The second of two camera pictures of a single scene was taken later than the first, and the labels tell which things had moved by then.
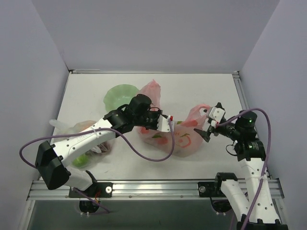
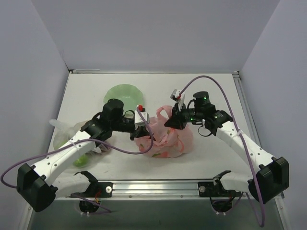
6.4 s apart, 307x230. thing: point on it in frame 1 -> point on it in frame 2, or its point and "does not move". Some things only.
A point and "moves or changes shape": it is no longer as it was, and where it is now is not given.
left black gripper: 155,120 -> 138,132
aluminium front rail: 139,189 does not move
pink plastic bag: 184,141 moves or changes shape
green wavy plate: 119,96 does not move
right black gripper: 211,129 -> 177,119
